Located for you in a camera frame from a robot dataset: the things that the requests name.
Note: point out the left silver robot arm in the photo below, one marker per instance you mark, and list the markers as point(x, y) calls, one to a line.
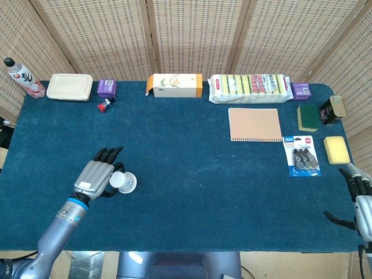
point(55, 232)

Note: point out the small purple box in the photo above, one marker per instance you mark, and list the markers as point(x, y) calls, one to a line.
point(107, 87)
point(301, 90)

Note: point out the blue table cloth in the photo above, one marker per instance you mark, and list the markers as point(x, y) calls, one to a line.
point(186, 180)

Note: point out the grey robot torso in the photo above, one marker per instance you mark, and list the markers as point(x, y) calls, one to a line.
point(174, 267)

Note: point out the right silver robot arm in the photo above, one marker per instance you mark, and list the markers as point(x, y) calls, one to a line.
point(369, 250)

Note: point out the woven folding screen panel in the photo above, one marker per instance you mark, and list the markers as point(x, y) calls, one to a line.
point(348, 64)
point(17, 37)
point(197, 35)
point(290, 35)
point(98, 37)

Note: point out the white paper cup blue flower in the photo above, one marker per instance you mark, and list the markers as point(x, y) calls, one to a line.
point(135, 183)
point(117, 179)

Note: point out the clear drink bottle black cap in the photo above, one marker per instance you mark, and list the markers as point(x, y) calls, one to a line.
point(23, 78)

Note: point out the brown spiral notebook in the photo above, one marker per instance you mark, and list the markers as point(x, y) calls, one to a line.
point(254, 123)

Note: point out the pack of yellow sponges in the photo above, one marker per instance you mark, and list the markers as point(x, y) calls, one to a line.
point(247, 88)

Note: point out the white orange tea box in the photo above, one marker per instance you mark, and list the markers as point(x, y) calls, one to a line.
point(177, 85)

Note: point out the correction tape blister pack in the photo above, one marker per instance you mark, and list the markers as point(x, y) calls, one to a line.
point(303, 157)

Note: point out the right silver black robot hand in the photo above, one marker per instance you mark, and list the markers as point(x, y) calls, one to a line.
point(364, 209)

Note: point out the beige lidded food container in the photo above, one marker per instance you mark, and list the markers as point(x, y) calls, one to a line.
point(69, 86)

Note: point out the black can gold lid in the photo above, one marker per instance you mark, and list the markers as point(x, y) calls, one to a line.
point(329, 113)

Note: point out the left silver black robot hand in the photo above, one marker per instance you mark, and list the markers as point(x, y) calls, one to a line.
point(93, 178)

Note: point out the green yellow scouring sponge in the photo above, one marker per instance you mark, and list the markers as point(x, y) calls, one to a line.
point(308, 116)

